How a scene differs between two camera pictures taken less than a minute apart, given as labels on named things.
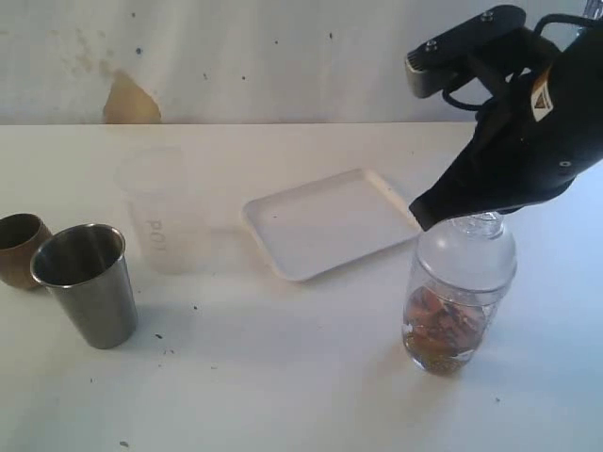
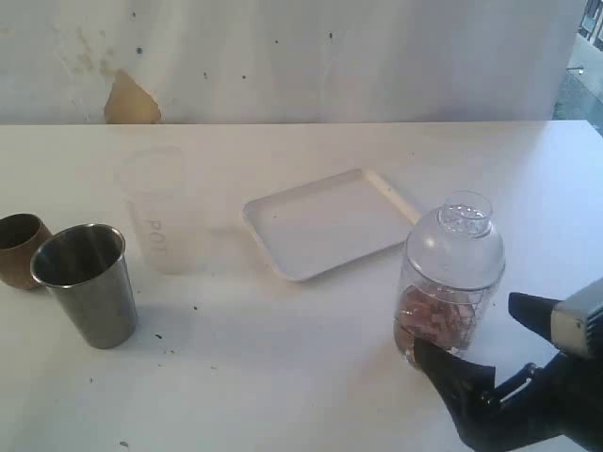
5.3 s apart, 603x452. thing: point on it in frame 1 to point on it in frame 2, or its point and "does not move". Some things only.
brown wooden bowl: [21, 234] does not move
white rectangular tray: [331, 225] does not move
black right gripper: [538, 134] to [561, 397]
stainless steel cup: [85, 268] does not move
